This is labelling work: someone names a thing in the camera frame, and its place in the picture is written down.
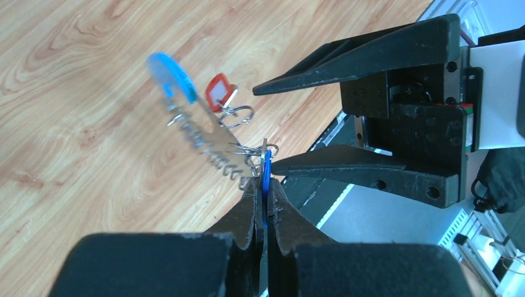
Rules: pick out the light blue holder handle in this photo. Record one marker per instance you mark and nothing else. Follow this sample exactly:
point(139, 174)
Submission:
point(171, 77)

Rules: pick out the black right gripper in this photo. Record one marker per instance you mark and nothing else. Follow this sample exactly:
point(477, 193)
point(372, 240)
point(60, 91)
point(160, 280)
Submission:
point(402, 103)

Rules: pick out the red key tag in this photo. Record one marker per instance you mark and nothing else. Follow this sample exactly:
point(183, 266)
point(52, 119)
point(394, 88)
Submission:
point(219, 93)

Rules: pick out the blue key tag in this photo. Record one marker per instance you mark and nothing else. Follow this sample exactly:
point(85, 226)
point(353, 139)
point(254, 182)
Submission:
point(265, 184)

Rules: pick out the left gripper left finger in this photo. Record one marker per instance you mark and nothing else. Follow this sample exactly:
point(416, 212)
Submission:
point(224, 260)

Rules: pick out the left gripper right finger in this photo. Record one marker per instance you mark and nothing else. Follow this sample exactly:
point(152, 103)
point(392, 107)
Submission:
point(303, 261)

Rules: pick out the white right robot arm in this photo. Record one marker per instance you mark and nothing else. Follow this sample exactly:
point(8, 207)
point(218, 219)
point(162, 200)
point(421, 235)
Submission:
point(498, 163)

